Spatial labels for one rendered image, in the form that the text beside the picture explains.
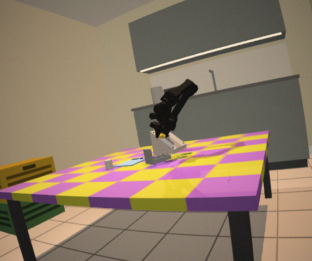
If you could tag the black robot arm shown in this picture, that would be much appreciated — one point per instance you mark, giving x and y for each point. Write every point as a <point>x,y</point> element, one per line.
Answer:
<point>186,89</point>

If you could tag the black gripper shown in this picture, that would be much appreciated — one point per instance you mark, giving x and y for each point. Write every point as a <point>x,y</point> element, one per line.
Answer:
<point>164,121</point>

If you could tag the orange round plate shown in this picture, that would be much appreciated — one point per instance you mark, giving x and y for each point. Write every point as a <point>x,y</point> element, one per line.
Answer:
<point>162,136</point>

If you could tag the grey dish rack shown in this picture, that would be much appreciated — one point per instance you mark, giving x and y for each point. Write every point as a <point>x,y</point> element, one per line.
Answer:
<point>149,159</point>

